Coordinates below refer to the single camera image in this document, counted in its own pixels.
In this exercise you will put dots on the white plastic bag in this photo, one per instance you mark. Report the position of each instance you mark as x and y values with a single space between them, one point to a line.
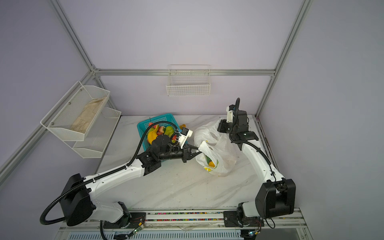
215 147

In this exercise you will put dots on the white wire wall basket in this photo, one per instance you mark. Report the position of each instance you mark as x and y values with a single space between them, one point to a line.
188 85

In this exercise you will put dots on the upper white mesh shelf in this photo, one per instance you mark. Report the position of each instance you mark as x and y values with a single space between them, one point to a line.
60 118

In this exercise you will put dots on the beige cloth in shelf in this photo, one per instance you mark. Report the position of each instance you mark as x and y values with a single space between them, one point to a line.
84 120

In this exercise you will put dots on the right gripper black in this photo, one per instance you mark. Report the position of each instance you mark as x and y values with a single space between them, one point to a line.
221 123

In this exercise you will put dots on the teal plastic basket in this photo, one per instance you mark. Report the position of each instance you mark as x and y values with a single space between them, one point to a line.
163 124

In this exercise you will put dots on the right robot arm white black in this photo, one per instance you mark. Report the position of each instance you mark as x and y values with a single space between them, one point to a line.
276 195

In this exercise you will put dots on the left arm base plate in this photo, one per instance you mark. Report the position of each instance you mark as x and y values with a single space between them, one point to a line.
130 221

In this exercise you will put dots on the yellow banana bunch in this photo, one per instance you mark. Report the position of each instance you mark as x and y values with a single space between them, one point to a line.
152 133

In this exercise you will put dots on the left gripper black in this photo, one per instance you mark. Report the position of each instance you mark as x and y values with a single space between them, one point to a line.
187 152

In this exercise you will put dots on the white mesh shelf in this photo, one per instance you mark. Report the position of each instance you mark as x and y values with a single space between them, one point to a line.
99 136
60 118

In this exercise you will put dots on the green fake apple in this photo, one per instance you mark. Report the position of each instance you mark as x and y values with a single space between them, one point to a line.
169 131

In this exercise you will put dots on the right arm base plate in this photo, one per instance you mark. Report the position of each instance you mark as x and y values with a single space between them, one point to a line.
233 219

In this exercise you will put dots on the lower white mesh shelf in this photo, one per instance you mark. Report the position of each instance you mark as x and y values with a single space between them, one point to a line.
99 136

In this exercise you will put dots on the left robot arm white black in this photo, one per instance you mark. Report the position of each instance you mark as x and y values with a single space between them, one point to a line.
81 198

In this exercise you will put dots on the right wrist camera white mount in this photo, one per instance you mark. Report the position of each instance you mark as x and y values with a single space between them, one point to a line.
230 113

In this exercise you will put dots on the aluminium frame rail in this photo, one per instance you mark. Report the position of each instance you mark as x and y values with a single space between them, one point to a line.
166 72

